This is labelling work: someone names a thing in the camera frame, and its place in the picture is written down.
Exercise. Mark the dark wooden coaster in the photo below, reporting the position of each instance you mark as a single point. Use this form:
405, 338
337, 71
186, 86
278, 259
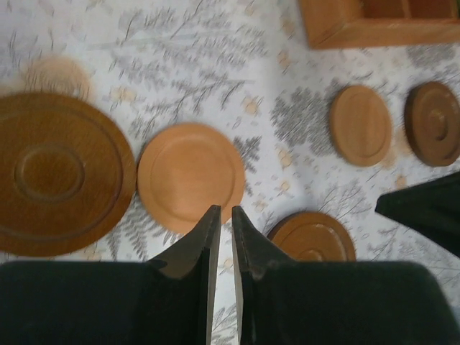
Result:
432, 124
67, 174
313, 237

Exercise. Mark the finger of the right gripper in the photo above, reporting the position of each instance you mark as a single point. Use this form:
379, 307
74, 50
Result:
431, 209

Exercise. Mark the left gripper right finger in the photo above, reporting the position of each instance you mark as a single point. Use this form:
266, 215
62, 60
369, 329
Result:
266, 286

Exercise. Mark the orange wooden compartment box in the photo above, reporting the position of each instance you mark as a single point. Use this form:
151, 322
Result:
335, 24

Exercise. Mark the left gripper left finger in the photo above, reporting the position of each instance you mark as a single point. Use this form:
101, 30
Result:
180, 299

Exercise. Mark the light wooden coaster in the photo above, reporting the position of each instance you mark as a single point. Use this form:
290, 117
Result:
186, 169
360, 126

